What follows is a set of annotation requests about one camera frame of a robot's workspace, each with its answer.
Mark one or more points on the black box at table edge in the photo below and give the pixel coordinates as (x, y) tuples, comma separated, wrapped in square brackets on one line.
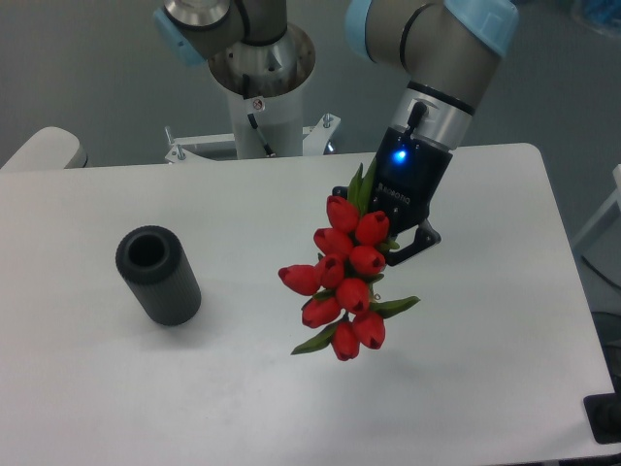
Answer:
[(603, 413)]

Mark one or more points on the blue object top right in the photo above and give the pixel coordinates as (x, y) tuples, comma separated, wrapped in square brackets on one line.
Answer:
[(601, 16)]

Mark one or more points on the white furniture at right edge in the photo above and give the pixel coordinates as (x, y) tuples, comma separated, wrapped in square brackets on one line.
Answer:
[(595, 226)]

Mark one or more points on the white metal base frame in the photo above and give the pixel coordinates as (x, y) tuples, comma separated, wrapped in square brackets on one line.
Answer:
[(314, 140)]

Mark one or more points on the white chair armrest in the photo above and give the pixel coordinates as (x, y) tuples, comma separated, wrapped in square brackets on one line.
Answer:
[(51, 148)]

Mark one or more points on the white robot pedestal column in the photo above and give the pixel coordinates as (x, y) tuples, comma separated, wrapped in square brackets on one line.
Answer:
[(264, 85)]

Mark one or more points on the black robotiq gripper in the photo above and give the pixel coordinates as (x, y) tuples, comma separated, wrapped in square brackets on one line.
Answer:
[(407, 175)]

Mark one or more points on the red tulip bouquet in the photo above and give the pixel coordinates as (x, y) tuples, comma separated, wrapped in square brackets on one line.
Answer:
[(353, 253)]

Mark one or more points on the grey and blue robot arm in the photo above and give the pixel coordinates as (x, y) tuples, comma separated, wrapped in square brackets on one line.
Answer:
[(449, 49)]

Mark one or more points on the black ribbed cylindrical vase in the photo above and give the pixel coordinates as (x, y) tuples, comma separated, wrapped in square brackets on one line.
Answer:
[(153, 263)]

